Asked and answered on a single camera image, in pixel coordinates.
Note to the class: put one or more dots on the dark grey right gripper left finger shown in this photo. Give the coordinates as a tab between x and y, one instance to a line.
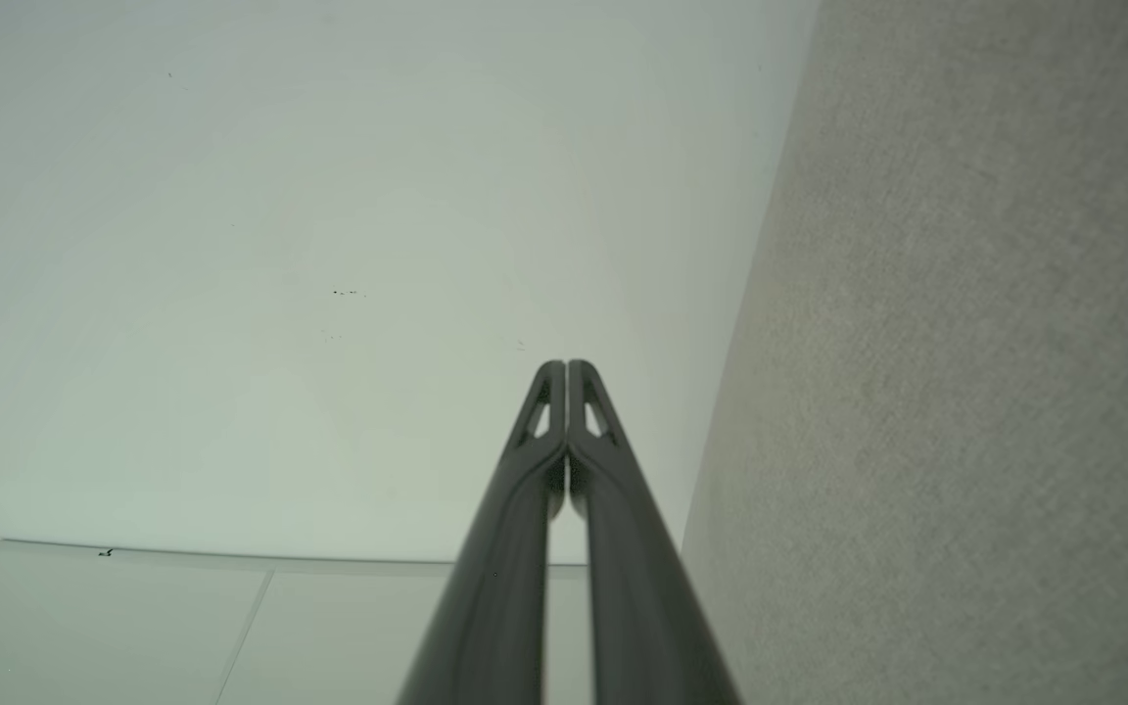
495	587

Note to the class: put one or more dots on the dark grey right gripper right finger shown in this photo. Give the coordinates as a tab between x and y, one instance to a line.
642	597

